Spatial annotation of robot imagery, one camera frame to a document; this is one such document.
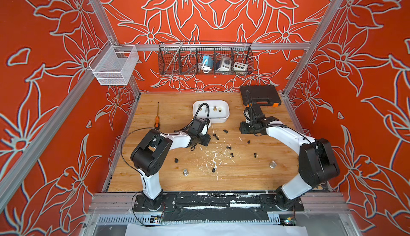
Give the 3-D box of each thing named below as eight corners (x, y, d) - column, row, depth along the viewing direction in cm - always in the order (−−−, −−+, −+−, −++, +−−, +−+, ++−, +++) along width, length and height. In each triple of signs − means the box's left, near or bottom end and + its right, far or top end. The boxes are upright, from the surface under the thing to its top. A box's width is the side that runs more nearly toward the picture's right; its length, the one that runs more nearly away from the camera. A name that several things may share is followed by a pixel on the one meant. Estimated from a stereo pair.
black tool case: (244, 108, 113) (246, 103, 108) (240, 90, 124) (242, 85, 120) (280, 108, 112) (283, 102, 108) (272, 90, 124) (275, 84, 120)
